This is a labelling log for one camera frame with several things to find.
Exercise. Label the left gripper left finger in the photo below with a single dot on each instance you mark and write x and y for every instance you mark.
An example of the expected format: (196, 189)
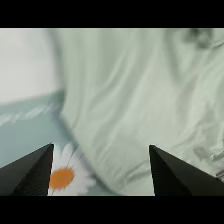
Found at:
(31, 175)

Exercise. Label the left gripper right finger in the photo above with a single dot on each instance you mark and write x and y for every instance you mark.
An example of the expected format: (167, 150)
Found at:
(175, 176)

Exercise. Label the white T-shirt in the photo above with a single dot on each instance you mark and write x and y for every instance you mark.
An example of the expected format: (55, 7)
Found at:
(133, 100)

